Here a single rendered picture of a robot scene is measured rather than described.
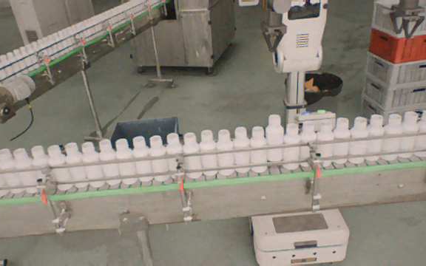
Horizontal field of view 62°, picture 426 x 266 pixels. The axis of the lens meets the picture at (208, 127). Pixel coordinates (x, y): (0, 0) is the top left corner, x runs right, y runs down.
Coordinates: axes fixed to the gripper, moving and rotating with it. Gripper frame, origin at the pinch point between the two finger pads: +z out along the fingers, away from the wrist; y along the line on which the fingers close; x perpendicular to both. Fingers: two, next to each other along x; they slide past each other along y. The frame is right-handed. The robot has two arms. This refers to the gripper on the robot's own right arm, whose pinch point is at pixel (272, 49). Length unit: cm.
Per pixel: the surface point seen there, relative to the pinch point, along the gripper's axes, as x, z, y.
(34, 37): -256, 115, -549
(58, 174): -78, 33, 12
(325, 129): 12.7, 22.5, 20.6
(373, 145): 30.0, 30.0, 23.0
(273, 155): -4.5, 31.3, 19.3
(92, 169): -66, 32, 13
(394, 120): 35.7, 20.4, 23.1
